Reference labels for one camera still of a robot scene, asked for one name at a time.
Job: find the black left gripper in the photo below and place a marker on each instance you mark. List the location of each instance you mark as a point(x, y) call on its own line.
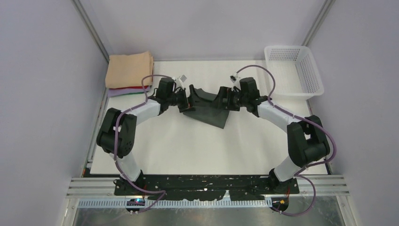
point(183, 99)

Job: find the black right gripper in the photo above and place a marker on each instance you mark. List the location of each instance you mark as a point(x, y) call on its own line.
point(224, 98)

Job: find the dark grey t-shirt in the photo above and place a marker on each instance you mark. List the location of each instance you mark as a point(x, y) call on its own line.
point(209, 114)

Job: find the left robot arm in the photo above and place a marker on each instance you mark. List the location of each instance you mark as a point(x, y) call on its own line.
point(117, 133)

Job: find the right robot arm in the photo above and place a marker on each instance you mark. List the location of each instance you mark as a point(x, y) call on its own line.
point(306, 139)

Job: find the folded green t-shirt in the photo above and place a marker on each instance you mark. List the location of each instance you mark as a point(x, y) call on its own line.
point(137, 92)

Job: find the white plastic basket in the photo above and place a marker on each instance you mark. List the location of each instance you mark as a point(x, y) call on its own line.
point(295, 72)

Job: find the folded beige t-shirt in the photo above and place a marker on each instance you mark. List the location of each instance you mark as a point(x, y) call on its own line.
point(128, 70)

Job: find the folded lavender t-shirt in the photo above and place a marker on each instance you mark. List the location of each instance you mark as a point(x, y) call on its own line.
point(124, 92)

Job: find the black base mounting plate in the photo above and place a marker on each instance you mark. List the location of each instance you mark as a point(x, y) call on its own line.
point(205, 187)

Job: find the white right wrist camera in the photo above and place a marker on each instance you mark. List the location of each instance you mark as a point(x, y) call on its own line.
point(235, 78)

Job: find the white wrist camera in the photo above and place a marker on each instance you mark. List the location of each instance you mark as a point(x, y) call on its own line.
point(235, 78)
point(179, 82)

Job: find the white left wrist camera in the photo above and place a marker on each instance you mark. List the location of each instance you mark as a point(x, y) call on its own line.
point(179, 82)

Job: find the white slotted cable duct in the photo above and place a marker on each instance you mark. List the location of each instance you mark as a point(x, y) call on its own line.
point(163, 204)

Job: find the aluminium frame rail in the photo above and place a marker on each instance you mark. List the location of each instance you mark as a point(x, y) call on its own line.
point(321, 185)

